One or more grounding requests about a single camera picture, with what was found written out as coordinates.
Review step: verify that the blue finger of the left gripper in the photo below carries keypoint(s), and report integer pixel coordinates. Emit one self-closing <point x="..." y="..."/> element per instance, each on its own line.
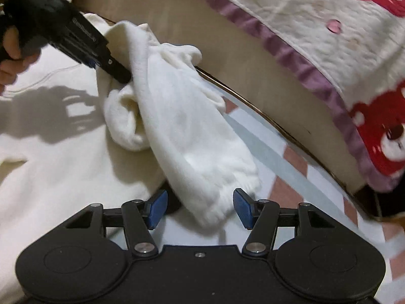
<point x="114" y="68"/>

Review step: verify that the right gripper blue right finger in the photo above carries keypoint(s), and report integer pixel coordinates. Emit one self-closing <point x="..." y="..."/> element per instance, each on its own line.
<point x="260" y="217"/>

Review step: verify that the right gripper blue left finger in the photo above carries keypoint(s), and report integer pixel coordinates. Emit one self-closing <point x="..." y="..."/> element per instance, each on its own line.
<point x="139" y="218"/>

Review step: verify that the white fleece hooded jacket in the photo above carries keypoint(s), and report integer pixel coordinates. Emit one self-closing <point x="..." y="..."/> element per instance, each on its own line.
<point x="72" y="136"/>

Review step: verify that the person's left hand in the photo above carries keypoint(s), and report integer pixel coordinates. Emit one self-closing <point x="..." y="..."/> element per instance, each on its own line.
<point x="14" y="64"/>

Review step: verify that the checkered pink grey rug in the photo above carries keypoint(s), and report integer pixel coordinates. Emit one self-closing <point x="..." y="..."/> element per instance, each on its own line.
<point x="288" y="176"/>

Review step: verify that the quilted strawberry bedspread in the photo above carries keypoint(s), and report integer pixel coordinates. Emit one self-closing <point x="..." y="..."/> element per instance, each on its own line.
<point x="350" y="54"/>

